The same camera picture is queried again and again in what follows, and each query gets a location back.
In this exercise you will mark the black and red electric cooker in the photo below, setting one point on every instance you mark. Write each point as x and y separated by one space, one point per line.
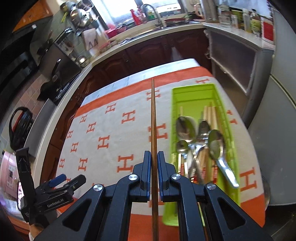
20 125

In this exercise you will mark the grey refrigerator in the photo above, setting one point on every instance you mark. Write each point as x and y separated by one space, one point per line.
282 104

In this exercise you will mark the green label bottle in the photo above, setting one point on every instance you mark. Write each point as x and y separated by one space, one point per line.
255 24

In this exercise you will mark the red frying pan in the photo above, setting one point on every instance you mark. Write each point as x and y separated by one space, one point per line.
177 19

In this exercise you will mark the cutting board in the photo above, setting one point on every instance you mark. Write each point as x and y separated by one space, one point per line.
90 38

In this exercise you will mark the orange and white printed tablecloth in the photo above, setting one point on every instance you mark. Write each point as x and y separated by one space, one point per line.
138 139

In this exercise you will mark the clear glass jar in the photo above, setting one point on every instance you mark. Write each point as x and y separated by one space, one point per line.
224 15

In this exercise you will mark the dark glass jar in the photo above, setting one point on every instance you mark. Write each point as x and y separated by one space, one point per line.
237 19

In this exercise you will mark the stainless steel splash guard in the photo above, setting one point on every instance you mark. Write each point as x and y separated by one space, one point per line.
39 125

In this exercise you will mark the green plastic utensil tray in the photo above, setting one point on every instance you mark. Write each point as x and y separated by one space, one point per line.
192 97

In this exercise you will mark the red label plastic jug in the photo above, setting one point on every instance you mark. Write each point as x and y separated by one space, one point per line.
267 30

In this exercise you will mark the pink appliance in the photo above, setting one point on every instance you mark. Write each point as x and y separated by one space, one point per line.
8 171

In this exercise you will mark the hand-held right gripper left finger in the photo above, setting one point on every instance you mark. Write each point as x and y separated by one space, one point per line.
148 171

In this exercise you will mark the large metal soup spoon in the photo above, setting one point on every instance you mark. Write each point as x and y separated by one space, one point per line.
216 146

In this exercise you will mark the brown wooden chopstick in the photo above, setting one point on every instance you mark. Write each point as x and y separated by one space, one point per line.
153 129

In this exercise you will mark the steel sink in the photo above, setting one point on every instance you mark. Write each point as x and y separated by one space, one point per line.
194 23

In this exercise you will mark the white plastic bottle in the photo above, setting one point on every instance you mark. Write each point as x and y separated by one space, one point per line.
246 20

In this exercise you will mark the pink lid food container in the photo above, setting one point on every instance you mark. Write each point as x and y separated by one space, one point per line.
104 47

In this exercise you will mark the steel faucet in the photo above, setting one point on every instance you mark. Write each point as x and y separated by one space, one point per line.
159 18

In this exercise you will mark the black range hood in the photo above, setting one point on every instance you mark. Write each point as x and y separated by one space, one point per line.
16 58

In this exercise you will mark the black wok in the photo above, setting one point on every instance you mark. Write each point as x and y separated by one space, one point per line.
52 85

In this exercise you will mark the stainless electric kettle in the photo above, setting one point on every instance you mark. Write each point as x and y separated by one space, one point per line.
210 11

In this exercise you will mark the window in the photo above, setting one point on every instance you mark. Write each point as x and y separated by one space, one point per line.
120 9

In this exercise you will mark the pink basin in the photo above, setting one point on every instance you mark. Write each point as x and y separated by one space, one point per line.
111 33

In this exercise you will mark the red spray bottle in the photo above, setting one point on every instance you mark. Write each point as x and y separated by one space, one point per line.
136 18

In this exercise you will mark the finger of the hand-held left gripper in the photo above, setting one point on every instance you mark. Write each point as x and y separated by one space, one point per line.
23 166
57 179

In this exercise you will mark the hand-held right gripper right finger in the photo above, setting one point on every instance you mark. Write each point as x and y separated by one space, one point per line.
160 173

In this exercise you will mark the black gas stove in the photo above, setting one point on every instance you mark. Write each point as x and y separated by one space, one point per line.
69 88

